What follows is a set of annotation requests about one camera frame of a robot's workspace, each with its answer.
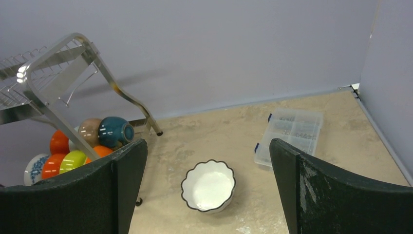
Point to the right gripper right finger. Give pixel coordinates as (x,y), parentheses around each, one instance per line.
(321,198)

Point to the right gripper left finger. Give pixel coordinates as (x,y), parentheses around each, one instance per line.
(97,198)

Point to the white fluted bowl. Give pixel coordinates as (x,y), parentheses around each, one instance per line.
(209,186)

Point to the metal two-tier dish rack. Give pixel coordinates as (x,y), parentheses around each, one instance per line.
(32,82)

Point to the front orange bowl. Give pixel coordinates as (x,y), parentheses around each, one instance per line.
(102,151)

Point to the lime green bowl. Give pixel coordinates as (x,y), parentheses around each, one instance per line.
(72,160)

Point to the pale green bowl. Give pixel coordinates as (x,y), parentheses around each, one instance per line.
(71,145)

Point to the front red-orange bowl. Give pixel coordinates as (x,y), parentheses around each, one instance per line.
(52,165)

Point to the red-orange bowl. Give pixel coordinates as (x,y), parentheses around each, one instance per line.
(59,143)
(52,165)

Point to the teal blue bowl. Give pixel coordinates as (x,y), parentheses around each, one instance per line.
(115,132)

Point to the rear red-orange bowl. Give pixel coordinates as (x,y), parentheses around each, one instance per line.
(59,143)

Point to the brown speckled bowl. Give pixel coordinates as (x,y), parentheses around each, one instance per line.
(88,130)

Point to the clear plastic organizer box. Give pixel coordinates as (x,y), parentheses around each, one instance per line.
(299,128)

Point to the white blue floral bowl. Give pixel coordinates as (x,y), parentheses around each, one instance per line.
(32,173)

